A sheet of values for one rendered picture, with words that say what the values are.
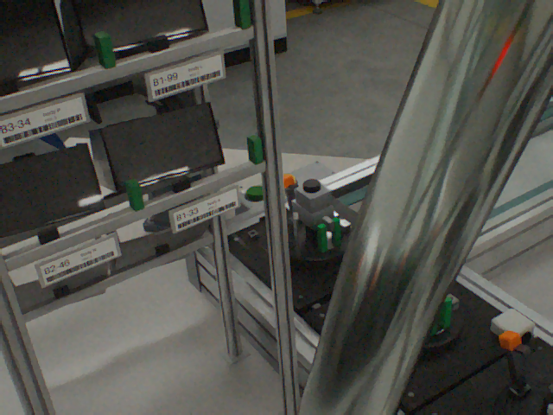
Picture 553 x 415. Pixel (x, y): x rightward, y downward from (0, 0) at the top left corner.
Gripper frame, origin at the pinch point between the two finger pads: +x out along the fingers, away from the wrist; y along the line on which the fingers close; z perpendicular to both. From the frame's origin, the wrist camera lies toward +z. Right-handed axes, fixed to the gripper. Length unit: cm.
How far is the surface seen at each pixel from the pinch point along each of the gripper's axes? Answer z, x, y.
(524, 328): 44, 62, 9
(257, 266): 7.6, 37.8, 5.7
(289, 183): 12.0, 30.8, 18.8
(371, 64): -161, 67, 294
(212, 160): 37.3, 15.0, -12.5
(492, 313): 38, 61, 12
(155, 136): 36.0, 8.9, -15.7
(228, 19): -203, -5, 260
